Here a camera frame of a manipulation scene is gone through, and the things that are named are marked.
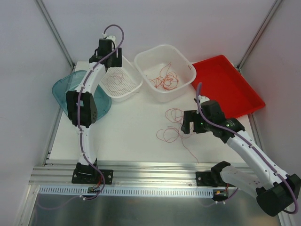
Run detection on right aluminium frame post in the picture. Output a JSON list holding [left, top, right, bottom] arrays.
[[236, 0, 284, 72]]

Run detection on red wire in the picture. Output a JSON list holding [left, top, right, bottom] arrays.
[[103, 72, 139, 95]]

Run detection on aluminium mounting rail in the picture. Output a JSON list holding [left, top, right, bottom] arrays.
[[29, 160, 215, 188]]

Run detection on aluminium frame post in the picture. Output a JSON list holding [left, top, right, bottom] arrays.
[[236, 0, 284, 72], [34, 0, 75, 69]]

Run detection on red plastic tray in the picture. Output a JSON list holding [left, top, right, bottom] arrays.
[[192, 55, 265, 118]]

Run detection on purple cable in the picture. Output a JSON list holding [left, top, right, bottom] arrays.
[[196, 82, 297, 215], [77, 24, 125, 170]]

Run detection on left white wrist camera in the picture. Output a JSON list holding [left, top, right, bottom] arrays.
[[102, 33, 116, 42]]

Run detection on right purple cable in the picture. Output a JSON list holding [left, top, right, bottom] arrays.
[[196, 82, 297, 215]]

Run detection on white slotted cable duct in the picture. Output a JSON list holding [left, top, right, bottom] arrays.
[[39, 186, 214, 198]]

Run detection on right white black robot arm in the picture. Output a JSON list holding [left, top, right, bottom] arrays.
[[181, 100, 301, 217]]

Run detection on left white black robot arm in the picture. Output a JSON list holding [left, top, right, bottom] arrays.
[[66, 38, 122, 185]]

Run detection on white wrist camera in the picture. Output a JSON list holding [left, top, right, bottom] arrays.
[[194, 95, 210, 104], [102, 33, 116, 42]]

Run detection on orange thin wires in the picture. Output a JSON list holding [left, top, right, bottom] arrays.
[[156, 108, 200, 163]]

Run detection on teal transparent plastic tub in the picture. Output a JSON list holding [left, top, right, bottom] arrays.
[[52, 70, 111, 120]]

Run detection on white plastic tub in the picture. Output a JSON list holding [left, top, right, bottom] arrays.
[[134, 44, 197, 103]]

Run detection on orange wire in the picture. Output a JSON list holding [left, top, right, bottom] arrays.
[[145, 61, 179, 91]]

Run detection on white perforated plastic basket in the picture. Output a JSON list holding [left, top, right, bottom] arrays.
[[99, 56, 143, 102]]

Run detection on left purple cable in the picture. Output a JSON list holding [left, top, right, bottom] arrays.
[[77, 24, 125, 170]]

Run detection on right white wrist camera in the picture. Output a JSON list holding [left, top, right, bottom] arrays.
[[194, 95, 210, 104]]

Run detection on left aluminium frame post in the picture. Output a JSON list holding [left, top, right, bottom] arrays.
[[34, 0, 75, 69]]

